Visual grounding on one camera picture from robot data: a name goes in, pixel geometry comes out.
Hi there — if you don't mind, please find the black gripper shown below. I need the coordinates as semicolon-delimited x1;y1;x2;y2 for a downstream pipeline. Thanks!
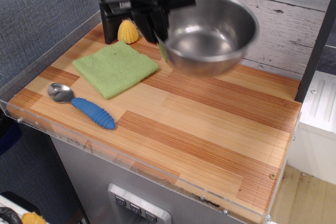
98;0;195;44

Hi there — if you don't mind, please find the stainless steel bowl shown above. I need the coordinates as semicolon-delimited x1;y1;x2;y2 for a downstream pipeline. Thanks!
157;0;259;77

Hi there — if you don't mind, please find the green microfiber cloth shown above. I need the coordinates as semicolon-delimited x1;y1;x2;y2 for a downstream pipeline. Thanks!
72;41;159;99

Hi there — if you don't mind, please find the yellow toy corn cob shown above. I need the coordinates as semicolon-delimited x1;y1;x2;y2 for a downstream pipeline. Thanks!
117;20;139;44

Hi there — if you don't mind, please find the silver toy fridge cabinet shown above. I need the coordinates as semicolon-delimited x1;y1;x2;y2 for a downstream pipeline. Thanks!
51;137;240;223

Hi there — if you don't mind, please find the silver dispenser button panel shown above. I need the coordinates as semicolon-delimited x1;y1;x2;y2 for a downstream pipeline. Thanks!
108;183;172;224

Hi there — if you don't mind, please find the white ribbed box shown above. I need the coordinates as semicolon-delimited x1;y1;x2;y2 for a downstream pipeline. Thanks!
287;71;335;184

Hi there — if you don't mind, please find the clear acrylic table guard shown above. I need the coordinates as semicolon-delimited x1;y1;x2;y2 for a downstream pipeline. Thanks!
1;8;301;223

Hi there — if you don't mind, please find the yellow object bottom left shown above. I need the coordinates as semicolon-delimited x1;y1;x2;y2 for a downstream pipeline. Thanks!
21;212;47;224

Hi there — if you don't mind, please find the dark vertical post left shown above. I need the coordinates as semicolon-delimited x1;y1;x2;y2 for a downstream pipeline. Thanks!
94;0;122;45

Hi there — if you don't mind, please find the dark vertical post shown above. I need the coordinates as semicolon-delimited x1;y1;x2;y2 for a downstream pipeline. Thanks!
94;0;122;45
295;0;335;103

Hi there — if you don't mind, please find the blue handled metal spoon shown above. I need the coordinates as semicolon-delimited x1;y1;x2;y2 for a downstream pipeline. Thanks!
47;83;116;130

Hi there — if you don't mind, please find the dark vertical post right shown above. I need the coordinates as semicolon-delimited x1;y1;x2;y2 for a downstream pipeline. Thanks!
295;0;335;103

